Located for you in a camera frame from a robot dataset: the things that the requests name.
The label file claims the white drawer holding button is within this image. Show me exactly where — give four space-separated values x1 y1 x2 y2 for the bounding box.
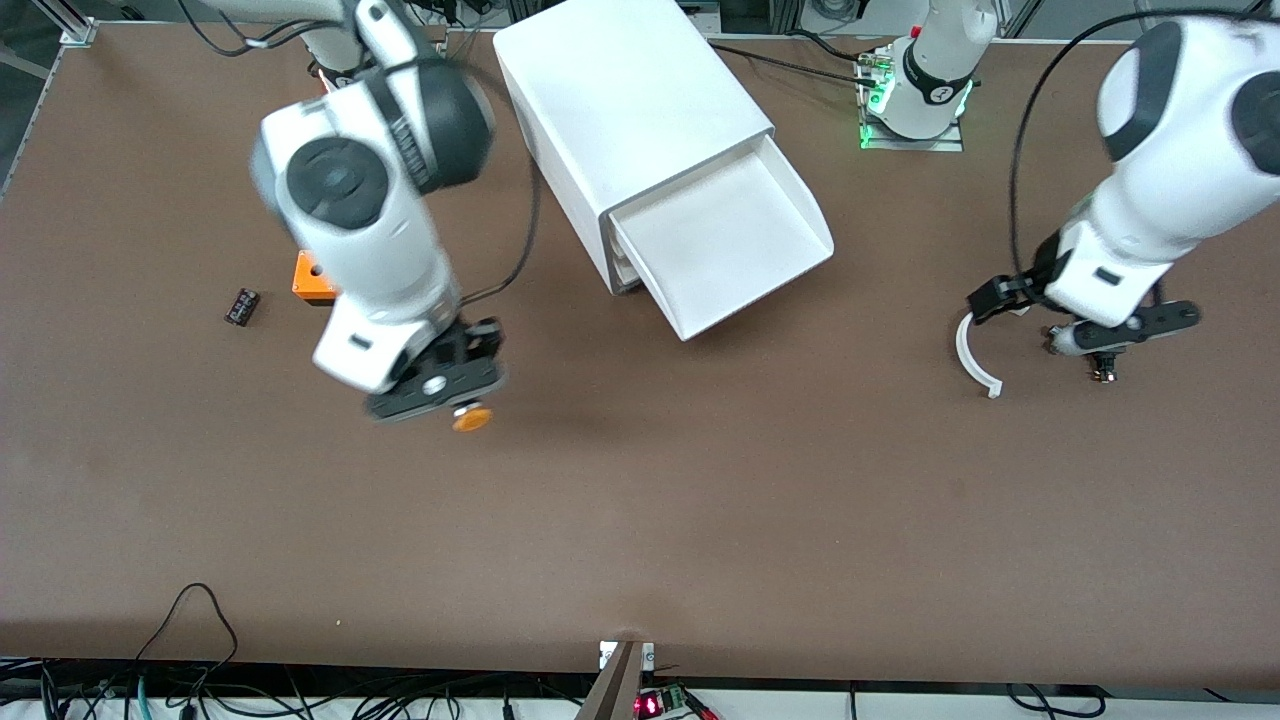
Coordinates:
608 135 836 343

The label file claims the white drawer cabinet housing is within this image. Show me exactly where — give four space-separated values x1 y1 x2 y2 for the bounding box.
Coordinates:
493 0 776 296

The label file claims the white curved plastic arc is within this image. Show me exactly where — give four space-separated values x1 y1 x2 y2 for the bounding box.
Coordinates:
955 304 1033 400

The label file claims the orange box with hole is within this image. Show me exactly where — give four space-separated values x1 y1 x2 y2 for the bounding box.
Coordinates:
292 249 342 307

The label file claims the circuit board with red light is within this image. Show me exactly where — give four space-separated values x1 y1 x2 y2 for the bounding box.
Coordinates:
633 683 721 720

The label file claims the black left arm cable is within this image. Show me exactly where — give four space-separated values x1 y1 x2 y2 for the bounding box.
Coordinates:
1009 8 1253 287

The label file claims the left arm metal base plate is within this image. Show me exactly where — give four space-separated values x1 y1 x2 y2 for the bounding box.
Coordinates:
857 45 966 153

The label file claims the black cable on table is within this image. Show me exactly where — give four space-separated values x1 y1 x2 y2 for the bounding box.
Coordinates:
705 38 883 89

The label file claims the black looped cable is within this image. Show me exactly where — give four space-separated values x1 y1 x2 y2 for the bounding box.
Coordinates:
133 583 239 720

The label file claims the metal camera post bracket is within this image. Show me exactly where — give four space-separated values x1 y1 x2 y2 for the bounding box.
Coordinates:
575 640 656 720

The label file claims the black floor cable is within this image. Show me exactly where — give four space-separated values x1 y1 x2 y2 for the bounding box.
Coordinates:
1005 683 1107 720

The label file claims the aluminium frame profile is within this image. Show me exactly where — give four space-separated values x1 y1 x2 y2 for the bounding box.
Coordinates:
30 0 98 48

